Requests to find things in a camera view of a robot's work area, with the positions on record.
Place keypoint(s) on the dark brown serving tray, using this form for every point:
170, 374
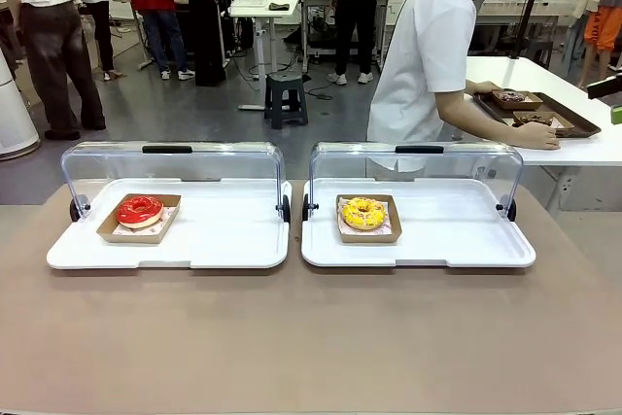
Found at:
580, 126

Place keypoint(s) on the chocolate donut with nuts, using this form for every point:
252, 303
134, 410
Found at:
563, 122

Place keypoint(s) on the chocolate donut white sprinkles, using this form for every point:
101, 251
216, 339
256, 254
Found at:
532, 104

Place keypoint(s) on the chocolate sprinkled donut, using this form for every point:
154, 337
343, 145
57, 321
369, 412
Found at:
537, 119

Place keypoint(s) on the purple frosted sprinkled donut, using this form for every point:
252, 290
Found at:
511, 96

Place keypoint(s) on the person's right forearm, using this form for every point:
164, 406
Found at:
476, 123

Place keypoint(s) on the person's white t-shirt torso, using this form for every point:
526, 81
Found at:
423, 45

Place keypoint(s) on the printed paper donut liner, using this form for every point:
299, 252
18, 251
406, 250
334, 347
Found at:
389, 228
168, 216

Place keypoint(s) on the yellow sprinkled donut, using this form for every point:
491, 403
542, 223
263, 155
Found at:
369, 238
352, 213

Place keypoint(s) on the red glazed donut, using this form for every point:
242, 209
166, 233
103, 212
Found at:
131, 239
127, 213

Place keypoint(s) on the person's right hand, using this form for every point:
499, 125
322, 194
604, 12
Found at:
539, 138

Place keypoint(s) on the person's left hand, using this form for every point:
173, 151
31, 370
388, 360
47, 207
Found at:
486, 88

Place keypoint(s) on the mannequin with orange shorts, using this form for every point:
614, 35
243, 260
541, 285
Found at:
600, 33

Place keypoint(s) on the large white table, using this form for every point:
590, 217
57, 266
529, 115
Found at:
573, 152

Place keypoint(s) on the black stand pole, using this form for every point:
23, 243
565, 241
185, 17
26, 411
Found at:
528, 7

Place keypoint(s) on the white workbench with clutter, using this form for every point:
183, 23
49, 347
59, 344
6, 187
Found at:
505, 11

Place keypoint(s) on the white display tray base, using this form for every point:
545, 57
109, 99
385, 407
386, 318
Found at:
437, 240
218, 240

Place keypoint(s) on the clear domed display lid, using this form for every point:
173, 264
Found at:
350, 162
121, 162

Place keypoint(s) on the grey plastic step stool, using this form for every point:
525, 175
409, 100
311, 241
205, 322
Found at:
286, 94

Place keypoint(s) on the white height-adjustable desk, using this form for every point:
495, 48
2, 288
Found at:
265, 9

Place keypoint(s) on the dark hanging garments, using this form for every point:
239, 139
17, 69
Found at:
209, 36

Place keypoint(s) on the bystander in black trousers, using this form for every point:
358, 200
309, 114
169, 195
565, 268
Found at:
99, 11

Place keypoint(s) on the bystander in brown trousers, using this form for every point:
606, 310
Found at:
53, 45

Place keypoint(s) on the white air purifier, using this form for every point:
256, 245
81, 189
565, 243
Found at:
14, 128

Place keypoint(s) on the metal frame robot table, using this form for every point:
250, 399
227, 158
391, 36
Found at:
313, 7

